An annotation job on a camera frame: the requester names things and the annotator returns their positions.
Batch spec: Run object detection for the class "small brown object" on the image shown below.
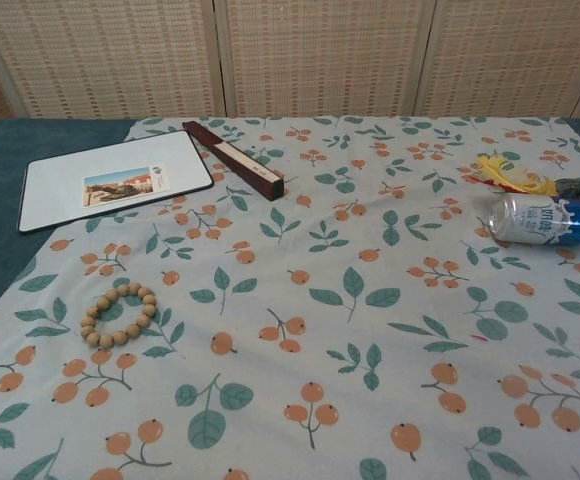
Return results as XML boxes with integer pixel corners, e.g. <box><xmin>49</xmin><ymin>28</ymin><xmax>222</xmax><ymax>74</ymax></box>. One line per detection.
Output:
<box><xmin>80</xmin><ymin>282</ymin><xmax>158</xmax><ymax>351</ymax></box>

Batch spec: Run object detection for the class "floral print tablecloth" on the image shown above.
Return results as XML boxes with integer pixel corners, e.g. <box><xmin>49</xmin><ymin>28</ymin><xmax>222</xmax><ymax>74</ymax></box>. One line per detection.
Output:
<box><xmin>0</xmin><ymin>115</ymin><xmax>580</xmax><ymax>480</ymax></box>

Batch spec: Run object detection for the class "long maroon fan box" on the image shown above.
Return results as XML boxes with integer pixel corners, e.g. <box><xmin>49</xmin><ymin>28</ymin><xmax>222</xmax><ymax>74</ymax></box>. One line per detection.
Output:
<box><xmin>181</xmin><ymin>120</ymin><xmax>288</xmax><ymax>202</ymax></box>

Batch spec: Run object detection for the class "photo postcard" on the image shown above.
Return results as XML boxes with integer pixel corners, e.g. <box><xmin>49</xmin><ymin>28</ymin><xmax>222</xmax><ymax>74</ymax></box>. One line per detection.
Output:
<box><xmin>82</xmin><ymin>164</ymin><xmax>172</xmax><ymax>208</ymax></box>

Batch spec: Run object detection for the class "woven bamboo folding screen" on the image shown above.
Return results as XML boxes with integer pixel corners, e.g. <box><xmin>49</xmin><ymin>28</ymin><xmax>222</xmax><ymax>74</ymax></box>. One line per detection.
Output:
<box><xmin>0</xmin><ymin>0</ymin><xmax>580</xmax><ymax>121</ymax></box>

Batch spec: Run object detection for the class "yellow and red feather shuttlecock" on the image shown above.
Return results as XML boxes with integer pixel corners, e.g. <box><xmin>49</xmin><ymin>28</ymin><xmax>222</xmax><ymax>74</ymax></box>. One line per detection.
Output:
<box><xmin>462</xmin><ymin>153</ymin><xmax>556</xmax><ymax>197</ymax></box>

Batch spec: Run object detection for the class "blue and white drink can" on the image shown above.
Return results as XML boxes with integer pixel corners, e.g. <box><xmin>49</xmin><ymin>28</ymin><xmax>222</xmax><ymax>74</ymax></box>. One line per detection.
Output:
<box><xmin>487</xmin><ymin>193</ymin><xmax>580</xmax><ymax>247</ymax></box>

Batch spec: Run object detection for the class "white board with black frame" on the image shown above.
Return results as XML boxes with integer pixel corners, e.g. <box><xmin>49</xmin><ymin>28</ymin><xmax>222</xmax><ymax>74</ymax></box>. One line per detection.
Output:
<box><xmin>17</xmin><ymin>129</ymin><xmax>215</xmax><ymax>234</ymax></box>

